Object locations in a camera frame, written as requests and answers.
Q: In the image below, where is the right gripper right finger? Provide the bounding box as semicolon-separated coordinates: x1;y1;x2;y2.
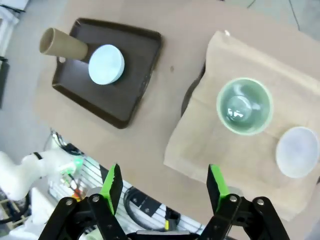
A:
199;164;292;240

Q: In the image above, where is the dark grey object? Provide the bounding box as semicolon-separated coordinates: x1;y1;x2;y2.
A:
0;56;10;110

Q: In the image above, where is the coiled black cable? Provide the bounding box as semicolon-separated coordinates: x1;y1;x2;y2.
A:
123;186;181;226

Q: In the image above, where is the tall brown cup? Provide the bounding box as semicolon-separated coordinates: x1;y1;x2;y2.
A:
39;27;89;62

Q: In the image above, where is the beige cloth mat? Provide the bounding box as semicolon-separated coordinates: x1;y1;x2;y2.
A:
162;30;320;222

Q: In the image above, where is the tall green cup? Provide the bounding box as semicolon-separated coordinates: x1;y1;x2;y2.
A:
215;77;274;136

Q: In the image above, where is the light blue bowl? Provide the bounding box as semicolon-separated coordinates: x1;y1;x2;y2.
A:
88;44;125;86

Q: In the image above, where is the dark brown serving tray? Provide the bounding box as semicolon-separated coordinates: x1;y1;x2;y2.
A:
51;17;165;130

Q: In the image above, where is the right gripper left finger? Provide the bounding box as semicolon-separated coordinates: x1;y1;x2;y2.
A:
37;163;128;240

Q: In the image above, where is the pale white bowl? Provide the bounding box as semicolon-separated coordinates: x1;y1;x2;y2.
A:
275;126;320;179

